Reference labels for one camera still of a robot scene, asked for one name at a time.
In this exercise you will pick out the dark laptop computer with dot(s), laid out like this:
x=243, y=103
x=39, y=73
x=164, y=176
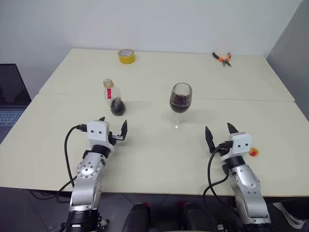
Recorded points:
x=12, y=89

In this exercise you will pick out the yellow tape roll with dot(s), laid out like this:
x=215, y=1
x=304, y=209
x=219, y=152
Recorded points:
x=126, y=56

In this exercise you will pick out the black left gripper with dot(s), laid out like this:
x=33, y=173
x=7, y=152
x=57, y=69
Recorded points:
x=113, y=139

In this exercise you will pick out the orange black pliers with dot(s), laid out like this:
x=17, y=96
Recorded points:
x=224, y=59

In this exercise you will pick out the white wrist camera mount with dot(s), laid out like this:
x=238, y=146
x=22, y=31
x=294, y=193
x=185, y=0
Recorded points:
x=97, y=131
x=241, y=145

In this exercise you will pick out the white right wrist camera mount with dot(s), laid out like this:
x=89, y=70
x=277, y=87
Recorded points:
x=241, y=145

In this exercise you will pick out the white black striped object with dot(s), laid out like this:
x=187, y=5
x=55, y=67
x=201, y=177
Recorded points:
x=288, y=215

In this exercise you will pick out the dark rounded shape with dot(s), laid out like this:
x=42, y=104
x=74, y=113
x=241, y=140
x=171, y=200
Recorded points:
x=137, y=218
x=195, y=217

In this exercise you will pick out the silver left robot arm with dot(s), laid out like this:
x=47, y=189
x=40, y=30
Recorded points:
x=84, y=183

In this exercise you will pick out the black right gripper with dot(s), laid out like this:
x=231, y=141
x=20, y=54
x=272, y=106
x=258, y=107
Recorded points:
x=220, y=151

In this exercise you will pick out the clear wine glass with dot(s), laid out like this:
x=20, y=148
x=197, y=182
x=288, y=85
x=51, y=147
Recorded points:
x=180, y=101

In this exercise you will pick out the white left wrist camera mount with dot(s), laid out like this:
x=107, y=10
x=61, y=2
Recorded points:
x=97, y=131

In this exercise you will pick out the clear plastic drink bottle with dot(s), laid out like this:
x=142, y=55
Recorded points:
x=115, y=101

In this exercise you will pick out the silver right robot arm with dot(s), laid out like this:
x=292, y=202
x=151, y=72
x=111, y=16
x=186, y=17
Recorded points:
x=251, y=188

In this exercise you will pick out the yellow red bottle cap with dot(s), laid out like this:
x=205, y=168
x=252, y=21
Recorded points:
x=254, y=152

